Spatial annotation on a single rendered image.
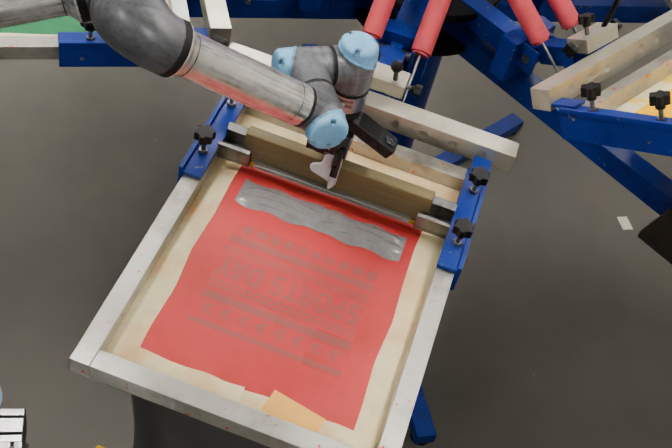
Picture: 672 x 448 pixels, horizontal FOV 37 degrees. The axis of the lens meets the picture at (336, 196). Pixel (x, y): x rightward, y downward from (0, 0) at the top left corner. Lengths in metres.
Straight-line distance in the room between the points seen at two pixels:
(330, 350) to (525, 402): 1.34
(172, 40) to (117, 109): 2.10
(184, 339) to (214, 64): 0.54
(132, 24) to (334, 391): 0.75
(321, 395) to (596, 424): 1.50
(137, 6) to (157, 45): 0.06
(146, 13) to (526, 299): 2.11
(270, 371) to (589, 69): 1.01
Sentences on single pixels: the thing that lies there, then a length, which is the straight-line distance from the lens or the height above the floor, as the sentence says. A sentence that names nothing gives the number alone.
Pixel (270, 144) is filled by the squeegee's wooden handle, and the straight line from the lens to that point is 2.08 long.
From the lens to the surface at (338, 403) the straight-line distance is 1.84.
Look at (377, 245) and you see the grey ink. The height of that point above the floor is 0.96.
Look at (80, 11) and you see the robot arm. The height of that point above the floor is 1.49.
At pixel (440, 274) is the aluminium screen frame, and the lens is 2.02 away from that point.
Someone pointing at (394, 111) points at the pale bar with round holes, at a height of 1.04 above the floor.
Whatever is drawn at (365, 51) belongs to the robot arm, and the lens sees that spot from 1.84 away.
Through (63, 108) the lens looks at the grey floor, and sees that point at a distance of 3.64.
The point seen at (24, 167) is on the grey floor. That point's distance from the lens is 3.45.
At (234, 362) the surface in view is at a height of 0.96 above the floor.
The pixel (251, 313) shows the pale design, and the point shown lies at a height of 0.96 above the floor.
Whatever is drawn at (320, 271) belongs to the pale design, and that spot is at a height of 0.96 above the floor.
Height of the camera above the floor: 2.50
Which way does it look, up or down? 46 degrees down
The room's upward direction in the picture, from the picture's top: 15 degrees clockwise
